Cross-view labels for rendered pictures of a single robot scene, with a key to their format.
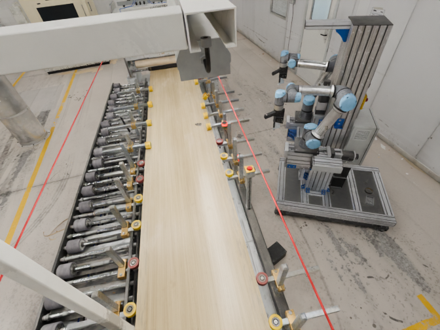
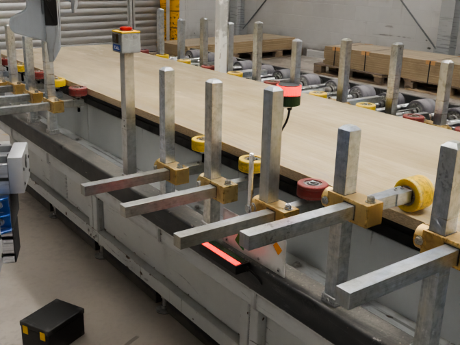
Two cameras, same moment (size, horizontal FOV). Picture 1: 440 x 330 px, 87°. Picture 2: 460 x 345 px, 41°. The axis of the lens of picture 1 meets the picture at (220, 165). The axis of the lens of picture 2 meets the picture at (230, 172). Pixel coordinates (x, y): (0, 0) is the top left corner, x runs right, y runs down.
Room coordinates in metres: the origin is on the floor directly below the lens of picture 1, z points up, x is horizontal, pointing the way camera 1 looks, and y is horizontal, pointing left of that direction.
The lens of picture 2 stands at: (3.22, -0.94, 1.43)
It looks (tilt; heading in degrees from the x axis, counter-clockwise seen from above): 18 degrees down; 150
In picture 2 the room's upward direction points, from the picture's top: 1 degrees clockwise
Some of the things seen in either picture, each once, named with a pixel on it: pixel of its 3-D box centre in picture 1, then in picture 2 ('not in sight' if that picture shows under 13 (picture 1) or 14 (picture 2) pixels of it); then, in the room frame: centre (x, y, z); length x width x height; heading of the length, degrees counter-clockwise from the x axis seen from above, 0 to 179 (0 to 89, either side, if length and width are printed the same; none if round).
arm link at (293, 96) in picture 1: (293, 96); not in sight; (1.60, -0.61, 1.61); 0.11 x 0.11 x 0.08; 80
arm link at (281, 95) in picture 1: (280, 97); not in sight; (1.60, -0.51, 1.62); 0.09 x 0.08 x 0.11; 80
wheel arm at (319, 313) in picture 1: (305, 316); (16, 98); (0.32, -0.43, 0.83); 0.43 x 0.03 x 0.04; 97
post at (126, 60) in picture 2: (249, 192); (128, 118); (1.25, -0.23, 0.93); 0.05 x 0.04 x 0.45; 7
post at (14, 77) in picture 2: not in sight; (13, 72); (0.02, -0.38, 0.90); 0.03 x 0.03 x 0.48; 7
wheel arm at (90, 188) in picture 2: (248, 174); (149, 177); (1.56, -0.28, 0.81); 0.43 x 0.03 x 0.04; 97
